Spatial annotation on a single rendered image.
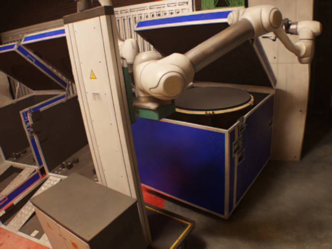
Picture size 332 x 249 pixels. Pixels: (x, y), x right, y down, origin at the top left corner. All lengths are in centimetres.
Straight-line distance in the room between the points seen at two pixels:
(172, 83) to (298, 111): 227
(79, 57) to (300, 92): 238
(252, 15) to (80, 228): 130
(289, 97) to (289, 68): 33
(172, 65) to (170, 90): 10
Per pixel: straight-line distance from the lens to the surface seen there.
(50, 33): 275
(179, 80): 101
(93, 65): 132
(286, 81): 296
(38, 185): 323
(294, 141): 323
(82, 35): 135
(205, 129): 180
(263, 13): 129
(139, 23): 238
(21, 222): 290
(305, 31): 185
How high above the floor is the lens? 164
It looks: 23 degrees down
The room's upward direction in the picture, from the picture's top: 6 degrees counter-clockwise
